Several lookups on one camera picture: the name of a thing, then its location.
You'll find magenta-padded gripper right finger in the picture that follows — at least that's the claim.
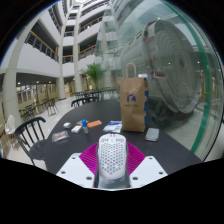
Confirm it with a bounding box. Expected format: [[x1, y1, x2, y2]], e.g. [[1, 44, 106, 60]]
[[125, 141, 169, 189]]

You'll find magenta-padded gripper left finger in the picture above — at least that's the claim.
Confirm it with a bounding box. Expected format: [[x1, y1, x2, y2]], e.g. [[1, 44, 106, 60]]
[[55, 142, 100, 189]]

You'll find white perforated computer mouse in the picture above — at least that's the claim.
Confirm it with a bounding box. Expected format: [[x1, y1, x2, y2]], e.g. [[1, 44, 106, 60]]
[[96, 133, 129, 183]]

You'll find grey smartphone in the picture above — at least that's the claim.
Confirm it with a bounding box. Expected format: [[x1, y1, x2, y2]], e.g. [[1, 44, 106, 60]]
[[144, 127, 161, 142]]

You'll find clear plastic packet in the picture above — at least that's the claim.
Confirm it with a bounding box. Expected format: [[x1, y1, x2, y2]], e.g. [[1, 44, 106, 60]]
[[51, 129, 71, 144]]

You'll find small white box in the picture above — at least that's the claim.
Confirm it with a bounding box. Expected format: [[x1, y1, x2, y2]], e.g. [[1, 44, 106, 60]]
[[70, 124, 84, 134]]

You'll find small blue-capped bottle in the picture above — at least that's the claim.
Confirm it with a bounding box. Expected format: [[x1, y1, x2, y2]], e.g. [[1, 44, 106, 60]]
[[81, 119, 90, 135]]

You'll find orange flat card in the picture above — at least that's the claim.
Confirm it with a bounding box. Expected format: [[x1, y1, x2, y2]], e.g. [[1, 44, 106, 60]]
[[86, 119, 103, 129]]

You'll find black wooden chair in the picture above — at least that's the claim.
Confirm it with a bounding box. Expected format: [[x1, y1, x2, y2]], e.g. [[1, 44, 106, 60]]
[[13, 116, 49, 167]]

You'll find blue and white plastic packet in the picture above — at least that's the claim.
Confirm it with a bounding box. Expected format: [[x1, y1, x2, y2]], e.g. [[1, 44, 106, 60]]
[[102, 120, 123, 134]]

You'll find brown paper bag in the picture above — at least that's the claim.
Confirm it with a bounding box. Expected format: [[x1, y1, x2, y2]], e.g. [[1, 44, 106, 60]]
[[119, 62, 150, 133]]

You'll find black chair behind table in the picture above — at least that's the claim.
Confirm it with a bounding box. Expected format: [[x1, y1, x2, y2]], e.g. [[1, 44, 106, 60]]
[[70, 95, 100, 108]]

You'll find group of black chairs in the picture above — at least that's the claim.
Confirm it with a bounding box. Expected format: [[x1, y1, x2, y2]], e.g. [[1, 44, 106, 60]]
[[18, 97, 60, 123]]

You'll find white mesh chair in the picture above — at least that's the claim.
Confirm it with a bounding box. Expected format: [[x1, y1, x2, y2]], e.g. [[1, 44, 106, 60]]
[[3, 114, 17, 136]]

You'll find green potted palm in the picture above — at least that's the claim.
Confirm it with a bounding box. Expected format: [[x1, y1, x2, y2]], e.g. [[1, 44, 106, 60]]
[[80, 62, 108, 91]]

